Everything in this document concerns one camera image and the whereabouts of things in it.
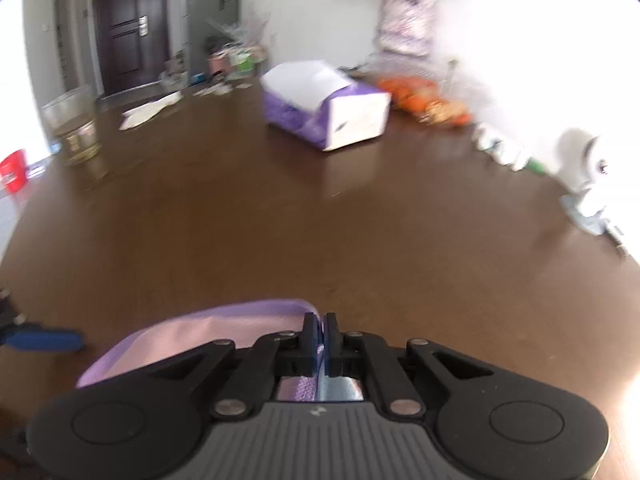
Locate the dark wooden door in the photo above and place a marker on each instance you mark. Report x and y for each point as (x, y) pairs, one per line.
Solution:
(130, 30)

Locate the pink mesh shorts purple trim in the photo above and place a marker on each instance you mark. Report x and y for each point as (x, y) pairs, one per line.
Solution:
(200, 325)

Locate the purple tissue package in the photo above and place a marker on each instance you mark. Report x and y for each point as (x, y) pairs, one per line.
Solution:
(310, 105)

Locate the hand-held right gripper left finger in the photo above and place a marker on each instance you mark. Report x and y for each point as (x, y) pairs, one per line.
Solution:
(311, 345)

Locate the glass jar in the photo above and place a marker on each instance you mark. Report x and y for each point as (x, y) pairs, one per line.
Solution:
(72, 130)

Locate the red bucket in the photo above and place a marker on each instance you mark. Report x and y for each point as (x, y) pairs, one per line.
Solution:
(12, 170)

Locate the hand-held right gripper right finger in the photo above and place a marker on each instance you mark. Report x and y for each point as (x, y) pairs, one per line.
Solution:
(331, 345)

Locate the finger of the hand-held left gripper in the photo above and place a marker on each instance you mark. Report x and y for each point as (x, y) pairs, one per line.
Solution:
(45, 340)

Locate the grey cabinet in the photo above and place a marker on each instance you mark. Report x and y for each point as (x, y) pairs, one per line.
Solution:
(205, 0)

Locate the patterned flower vase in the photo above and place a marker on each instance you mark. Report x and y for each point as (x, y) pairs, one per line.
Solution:
(402, 22)

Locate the white robot-shaped toy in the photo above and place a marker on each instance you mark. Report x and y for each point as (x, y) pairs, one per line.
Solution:
(582, 160)

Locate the green strip packet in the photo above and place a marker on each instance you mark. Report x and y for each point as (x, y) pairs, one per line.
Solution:
(539, 166)

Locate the white cloth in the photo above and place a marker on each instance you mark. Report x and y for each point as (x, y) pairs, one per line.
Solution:
(147, 110)

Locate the bag of oranges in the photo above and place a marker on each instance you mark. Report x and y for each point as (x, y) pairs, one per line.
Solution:
(425, 97)

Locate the pink box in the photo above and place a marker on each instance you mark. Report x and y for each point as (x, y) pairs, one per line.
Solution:
(218, 64)

